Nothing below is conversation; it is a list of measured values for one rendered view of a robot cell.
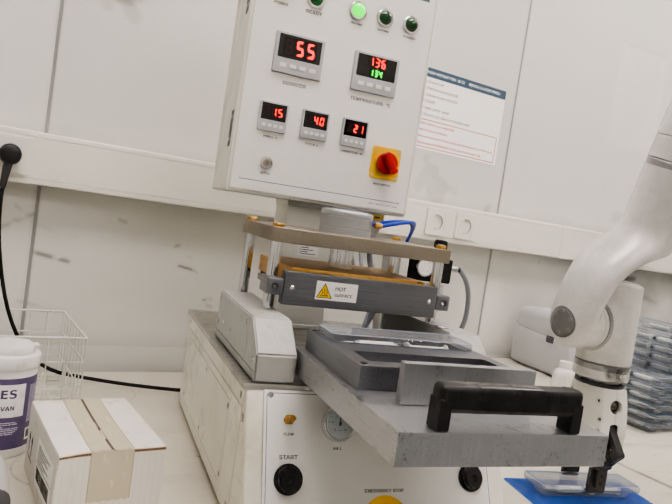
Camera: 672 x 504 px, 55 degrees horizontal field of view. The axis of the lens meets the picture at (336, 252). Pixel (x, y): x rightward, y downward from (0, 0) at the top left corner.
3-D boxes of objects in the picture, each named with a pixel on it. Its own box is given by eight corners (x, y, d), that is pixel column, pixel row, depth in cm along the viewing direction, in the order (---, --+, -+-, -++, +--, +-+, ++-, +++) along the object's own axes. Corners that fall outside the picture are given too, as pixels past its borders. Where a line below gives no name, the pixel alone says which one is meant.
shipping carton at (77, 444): (23, 466, 84) (31, 399, 84) (123, 459, 91) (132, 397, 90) (37, 537, 68) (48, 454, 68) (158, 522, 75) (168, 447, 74)
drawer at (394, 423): (288, 375, 79) (297, 313, 79) (442, 383, 87) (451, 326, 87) (391, 477, 52) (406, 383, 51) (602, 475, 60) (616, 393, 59)
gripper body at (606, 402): (642, 385, 99) (630, 455, 99) (599, 367, 109) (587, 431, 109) (601, 381, 97) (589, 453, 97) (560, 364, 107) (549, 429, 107)
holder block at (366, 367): (304, 348, 78) (307, 328, 78) (446, 358, 85) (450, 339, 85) (356, 390, 62) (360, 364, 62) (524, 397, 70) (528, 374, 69)
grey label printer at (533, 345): (506, 359, 188) (515, 302, 187) (557, 362, 196) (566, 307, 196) (568, 384, 166) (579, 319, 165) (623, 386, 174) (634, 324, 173)
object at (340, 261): (257, 278, 102) (265, 219, 101) (382, 291, 110) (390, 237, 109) (287, 296, 86) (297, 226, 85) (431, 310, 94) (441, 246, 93)
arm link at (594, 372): (644, 371, 99) (641, 390, 100) (606, 357, 108) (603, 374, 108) (599, 366, 97) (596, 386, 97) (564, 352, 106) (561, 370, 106)
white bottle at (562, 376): (540, 423, 141) (551, 359, 141) (549, 420, 145) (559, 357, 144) (562, 431, 138) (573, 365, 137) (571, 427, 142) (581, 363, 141)
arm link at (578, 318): (659, 159, 85) (573, 358, 94) (723, 178, 94) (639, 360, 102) (605, 143, 93) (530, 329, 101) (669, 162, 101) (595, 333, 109)
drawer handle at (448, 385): (424, 424, 55) (432, 378, 54) (564, 427, 60) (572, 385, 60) (436, 432, 53) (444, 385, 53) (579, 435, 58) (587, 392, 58)
